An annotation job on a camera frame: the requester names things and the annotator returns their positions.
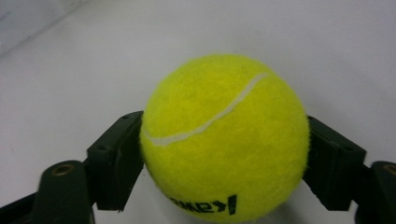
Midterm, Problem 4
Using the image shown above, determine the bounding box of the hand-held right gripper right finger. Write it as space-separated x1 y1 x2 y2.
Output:
303 115 368 212

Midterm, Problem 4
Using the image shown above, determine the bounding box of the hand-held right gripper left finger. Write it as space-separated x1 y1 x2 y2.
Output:
86 110 145 213

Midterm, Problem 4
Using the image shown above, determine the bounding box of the yellow tennis ball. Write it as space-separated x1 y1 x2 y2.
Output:
139 52 311 224

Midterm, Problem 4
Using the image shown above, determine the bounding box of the white table mat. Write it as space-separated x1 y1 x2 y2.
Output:
0 0 396 224

